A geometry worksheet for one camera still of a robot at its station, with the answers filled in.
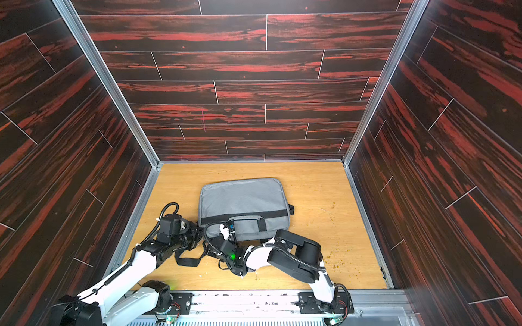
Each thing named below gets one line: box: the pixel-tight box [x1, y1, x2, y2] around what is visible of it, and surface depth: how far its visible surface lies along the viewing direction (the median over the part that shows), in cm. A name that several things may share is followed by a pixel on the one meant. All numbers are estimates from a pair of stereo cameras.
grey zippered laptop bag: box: [175, 177, 295, 267], surface depth 94 cm
